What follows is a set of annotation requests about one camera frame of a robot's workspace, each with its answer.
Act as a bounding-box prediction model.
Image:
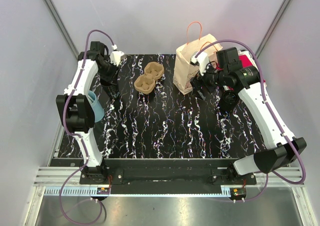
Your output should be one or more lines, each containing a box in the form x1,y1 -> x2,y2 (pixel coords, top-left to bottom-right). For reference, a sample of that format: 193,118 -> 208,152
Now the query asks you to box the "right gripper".
189,60 -> 228,101

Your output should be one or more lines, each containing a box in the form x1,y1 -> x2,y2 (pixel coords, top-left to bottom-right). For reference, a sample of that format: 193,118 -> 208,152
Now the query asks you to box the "black coffee cup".
218,90 -> 240,112
102,84 -> 120,99

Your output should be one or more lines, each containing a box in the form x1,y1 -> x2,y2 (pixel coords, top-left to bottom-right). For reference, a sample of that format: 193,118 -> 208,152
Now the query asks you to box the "beige paper takeout bag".
172,22 -> 224,95

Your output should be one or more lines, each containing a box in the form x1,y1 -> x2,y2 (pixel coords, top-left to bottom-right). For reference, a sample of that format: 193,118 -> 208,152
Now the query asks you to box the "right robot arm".
190,47 -> 307,185

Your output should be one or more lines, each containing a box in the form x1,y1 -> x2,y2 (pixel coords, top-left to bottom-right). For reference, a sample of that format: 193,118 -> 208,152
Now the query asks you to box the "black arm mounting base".
80,159 -> 257,186

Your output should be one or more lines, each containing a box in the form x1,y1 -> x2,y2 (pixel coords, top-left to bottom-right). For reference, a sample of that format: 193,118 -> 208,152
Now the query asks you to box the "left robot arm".
55,41 -> 125,184

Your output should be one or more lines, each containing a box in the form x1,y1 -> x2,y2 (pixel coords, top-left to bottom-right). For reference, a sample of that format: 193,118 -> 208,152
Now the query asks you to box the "lower brown pulp cup carrier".
134,62 -> 165,95

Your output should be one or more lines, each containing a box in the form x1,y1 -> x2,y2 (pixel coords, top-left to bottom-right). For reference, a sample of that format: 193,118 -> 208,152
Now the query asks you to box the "light blue holder cup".
88,91 -> 105,123

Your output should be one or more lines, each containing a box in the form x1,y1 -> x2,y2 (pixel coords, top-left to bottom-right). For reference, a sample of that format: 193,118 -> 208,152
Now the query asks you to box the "red cloth napkin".
216,55 -> 266,83

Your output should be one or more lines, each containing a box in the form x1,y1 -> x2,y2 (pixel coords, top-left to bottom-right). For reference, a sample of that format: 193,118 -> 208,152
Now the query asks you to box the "black marble pattern mat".
51,53 -> 283,160

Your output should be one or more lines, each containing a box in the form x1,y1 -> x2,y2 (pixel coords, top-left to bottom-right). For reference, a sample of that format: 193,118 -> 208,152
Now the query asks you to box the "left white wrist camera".
109,44 -> 126,66

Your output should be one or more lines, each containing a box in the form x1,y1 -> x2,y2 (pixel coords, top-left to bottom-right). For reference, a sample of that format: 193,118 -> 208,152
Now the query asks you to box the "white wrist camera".
109,44 -> 126,66
190,52 -> 212,76

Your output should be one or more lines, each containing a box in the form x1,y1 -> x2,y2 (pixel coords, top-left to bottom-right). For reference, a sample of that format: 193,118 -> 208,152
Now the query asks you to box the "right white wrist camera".
190,52 -> 212,76

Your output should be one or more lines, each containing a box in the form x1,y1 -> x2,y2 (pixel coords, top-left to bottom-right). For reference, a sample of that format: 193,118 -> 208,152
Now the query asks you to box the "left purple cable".
58,29 -> 118,224

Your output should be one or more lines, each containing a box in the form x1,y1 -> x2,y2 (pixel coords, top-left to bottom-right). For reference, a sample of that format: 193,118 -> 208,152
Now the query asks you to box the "aluminium frame rail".
24,167 -> 318,226

